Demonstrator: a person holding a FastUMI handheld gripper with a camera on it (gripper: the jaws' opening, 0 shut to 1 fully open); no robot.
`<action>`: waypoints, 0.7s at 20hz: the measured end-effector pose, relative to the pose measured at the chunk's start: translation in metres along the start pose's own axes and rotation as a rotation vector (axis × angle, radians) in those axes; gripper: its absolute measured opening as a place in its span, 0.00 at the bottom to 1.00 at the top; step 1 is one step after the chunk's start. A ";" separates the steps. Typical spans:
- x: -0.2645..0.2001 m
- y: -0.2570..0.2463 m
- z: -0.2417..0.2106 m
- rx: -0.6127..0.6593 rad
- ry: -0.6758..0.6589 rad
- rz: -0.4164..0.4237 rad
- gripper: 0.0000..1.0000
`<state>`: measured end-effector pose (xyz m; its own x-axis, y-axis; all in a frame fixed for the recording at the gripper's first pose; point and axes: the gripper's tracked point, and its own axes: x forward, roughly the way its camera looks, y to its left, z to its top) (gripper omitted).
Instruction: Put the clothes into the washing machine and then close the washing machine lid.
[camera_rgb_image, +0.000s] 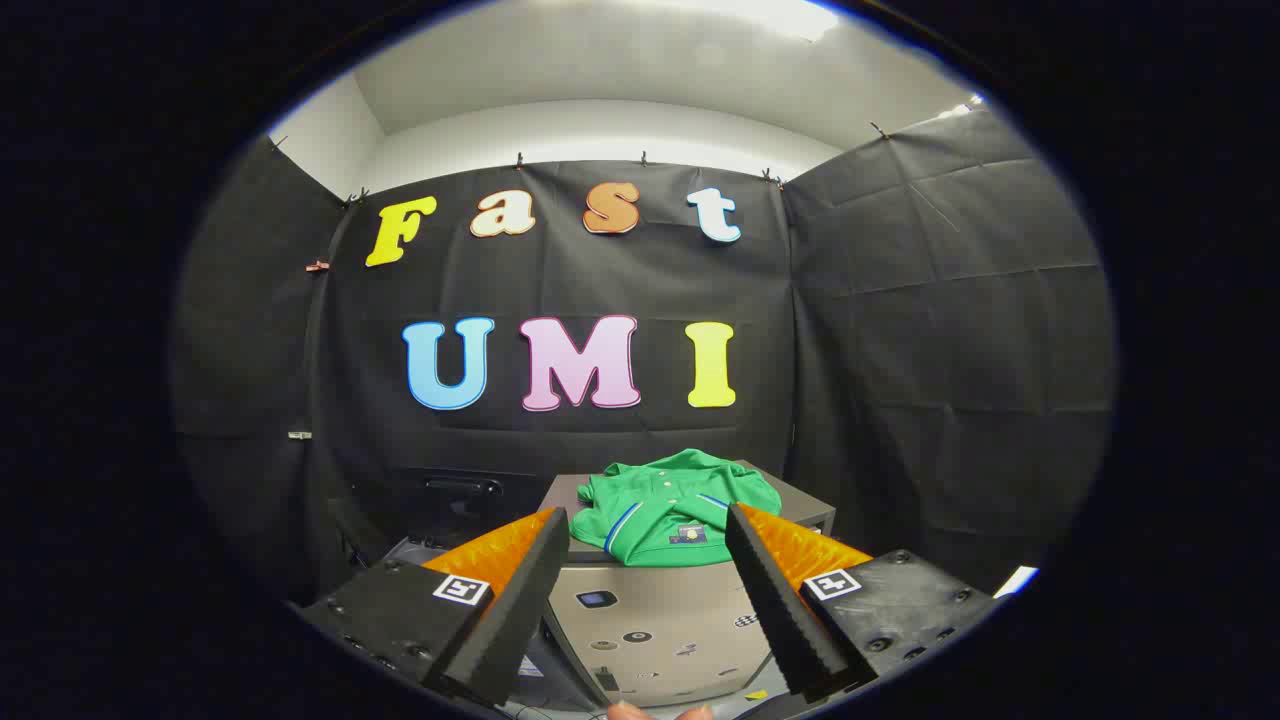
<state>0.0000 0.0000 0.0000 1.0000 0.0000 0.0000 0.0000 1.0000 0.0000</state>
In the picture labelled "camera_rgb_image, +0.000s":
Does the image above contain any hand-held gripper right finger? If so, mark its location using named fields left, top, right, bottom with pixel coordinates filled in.
left=724, top=502, right=1003, bottom=704

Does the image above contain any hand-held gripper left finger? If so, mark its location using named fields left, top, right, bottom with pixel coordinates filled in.
left=298, top=506, right=571, bottom=709

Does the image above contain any dark grey washing machine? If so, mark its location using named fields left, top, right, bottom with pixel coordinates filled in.
left=345, top=465, right=601, bottom=713

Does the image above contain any green polo shirt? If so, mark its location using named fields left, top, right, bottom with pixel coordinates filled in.
left=572, top=449, right=784, bottom=569

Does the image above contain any grey cabinet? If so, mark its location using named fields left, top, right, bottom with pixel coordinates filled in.
left=538, top=460, right=837, bottom=709

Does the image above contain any black backdrop cloth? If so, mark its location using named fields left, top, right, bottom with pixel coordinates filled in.
left=170, top=105, right=1116, bottom=611

